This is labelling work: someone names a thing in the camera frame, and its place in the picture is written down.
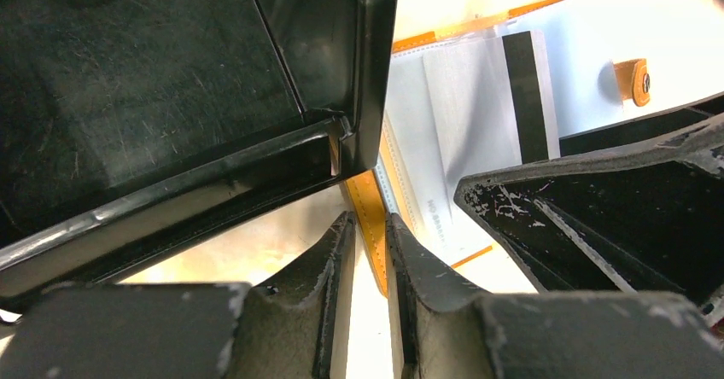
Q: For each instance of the black plastic box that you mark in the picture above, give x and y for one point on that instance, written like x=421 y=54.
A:
x=131 y=129

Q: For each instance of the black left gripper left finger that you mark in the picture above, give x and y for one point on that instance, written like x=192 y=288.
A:
x=295 y=324

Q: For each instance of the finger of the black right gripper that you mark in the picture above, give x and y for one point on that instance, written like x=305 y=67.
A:
x=647 y=216

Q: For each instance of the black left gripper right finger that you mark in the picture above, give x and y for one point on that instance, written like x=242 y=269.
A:
x=444 y=326

